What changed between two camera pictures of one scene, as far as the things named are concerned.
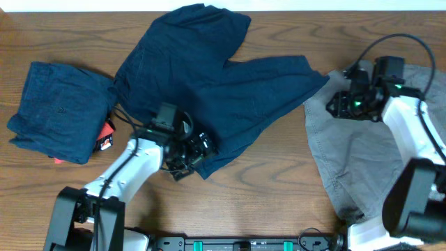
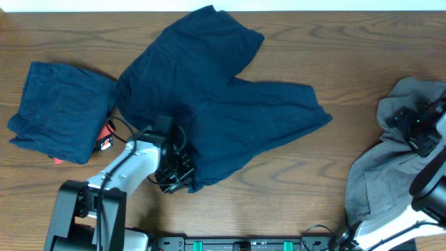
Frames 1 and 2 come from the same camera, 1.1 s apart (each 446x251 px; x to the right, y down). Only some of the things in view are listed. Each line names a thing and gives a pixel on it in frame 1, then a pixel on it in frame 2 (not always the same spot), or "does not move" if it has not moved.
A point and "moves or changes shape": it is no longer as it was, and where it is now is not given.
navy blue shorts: [185, 58] moves or changes shape
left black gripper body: [189, 153] -> [176, 172]
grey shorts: [359, 157] moves or changes shape
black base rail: [247, 243] does not move
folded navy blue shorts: [63, 111] does not move
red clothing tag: [104, 139] does not move
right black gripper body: [353, 107] -> [420, 134]
